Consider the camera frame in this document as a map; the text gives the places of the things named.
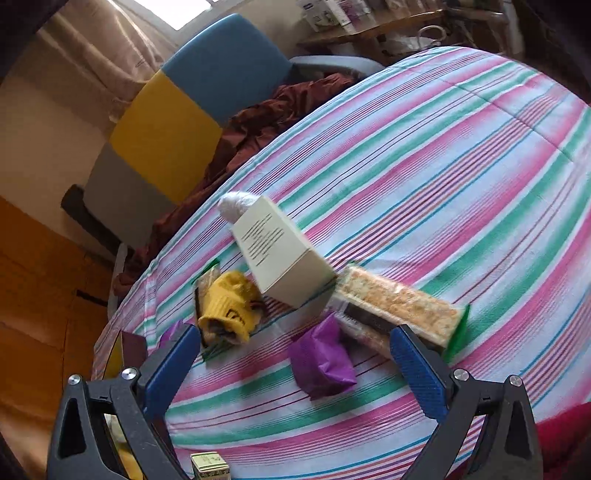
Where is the gold metal tin box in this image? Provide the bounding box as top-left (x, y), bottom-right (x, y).
top-left (102, 330), bottom-right (147, 479)

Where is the purple foil packet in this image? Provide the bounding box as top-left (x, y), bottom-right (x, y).
top-left (158, 321), bottom-right (184, 347)
top-left (287, 313), bottom-right (356, 400)

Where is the striped bed sheet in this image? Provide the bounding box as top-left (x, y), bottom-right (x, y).
top-left (91, 44), bottom-right (591, 480)

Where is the grey yellow blue headboard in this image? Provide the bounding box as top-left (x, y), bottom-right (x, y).
top-left (83, 14), bottom-right (293, 248)

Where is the wooden wardrobe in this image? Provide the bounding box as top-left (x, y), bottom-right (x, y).
top-left (1, 200), bottom-right (112, 479)

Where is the cracker snack packet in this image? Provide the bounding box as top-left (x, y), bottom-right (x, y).
top-left (327, 264), bottom-right (470, 358)

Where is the pink floral curtain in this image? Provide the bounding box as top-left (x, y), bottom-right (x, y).
top-left (37, 1), bottom-right (177, 105)

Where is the dark red blanket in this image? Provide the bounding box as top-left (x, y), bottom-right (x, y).
top-left (112, 72), bottom-right (358, 299)

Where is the white appliance box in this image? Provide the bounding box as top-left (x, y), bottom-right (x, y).
top-left (297, 0), bottom-right (352, 31)

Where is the cream cardboard box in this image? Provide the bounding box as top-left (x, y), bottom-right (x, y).
top-left (231, 196), bottom-right (335, 309)

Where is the white green carton box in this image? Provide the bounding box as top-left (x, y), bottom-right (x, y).
top-left (190, 451), bottom-right (231, 480)

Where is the wooden desk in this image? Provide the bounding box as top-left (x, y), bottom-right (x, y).
top-left (297, 8), bottom-right (445, 50)

